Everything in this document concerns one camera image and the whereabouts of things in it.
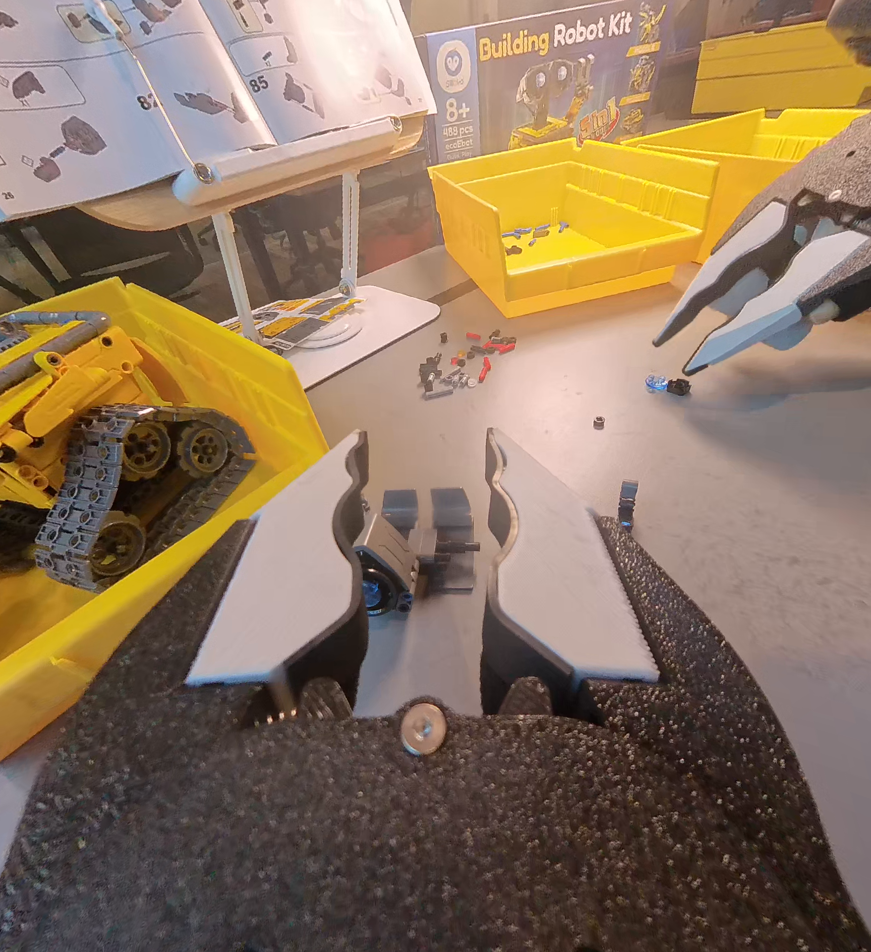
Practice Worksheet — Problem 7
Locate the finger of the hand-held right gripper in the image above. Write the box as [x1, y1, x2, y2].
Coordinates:
[652, 199, 793, 348]
[682, 229, 871, 377]

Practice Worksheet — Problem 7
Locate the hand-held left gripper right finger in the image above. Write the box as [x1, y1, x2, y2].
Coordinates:
[480, 427, 661, 704]

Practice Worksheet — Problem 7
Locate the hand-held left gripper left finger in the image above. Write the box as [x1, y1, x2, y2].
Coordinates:
[186, 430, 371, 704]

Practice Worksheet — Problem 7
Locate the grey toy cab assembly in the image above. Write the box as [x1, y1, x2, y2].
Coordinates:
[352, 487, 481, 618]

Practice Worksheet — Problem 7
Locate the pile of small toy pieces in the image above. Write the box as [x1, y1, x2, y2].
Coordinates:
[416, 327, 518, 403]

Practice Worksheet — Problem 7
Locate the grey desk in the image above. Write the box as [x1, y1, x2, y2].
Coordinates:
[0, 245, 871, 952]

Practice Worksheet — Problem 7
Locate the wide yellow bin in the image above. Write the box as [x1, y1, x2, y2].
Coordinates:
[428, 137, 720, 319]
[621, 108, 871, 265]

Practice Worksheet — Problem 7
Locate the stack of yellow bins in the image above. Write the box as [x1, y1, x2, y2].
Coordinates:
[692, 21, 871, 116]

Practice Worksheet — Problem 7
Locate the sticker sheet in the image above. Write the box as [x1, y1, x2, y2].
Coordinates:
[220, 296, 365, 351]

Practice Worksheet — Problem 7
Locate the yellow toy bulldozer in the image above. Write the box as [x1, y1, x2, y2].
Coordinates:
[0, 311, 258, 592]

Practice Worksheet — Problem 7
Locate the colourful toy box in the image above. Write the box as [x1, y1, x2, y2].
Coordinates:
[414, 0, 674, 166]

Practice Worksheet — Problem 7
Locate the instruction booklet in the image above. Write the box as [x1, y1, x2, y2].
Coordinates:
[0, 0, 436, 224]

